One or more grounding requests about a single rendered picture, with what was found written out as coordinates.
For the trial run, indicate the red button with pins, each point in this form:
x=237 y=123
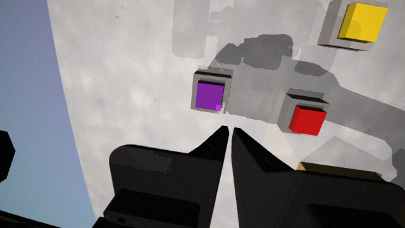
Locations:
x=302 y=115

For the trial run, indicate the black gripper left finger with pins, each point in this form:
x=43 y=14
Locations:
x=193 y=176

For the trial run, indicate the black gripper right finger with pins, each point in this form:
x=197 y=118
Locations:
x=270 y=194

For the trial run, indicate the yellow button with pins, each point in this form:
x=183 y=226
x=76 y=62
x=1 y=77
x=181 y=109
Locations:
x=352 y=24

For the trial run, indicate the purple button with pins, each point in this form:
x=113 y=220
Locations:
x=210 y=91

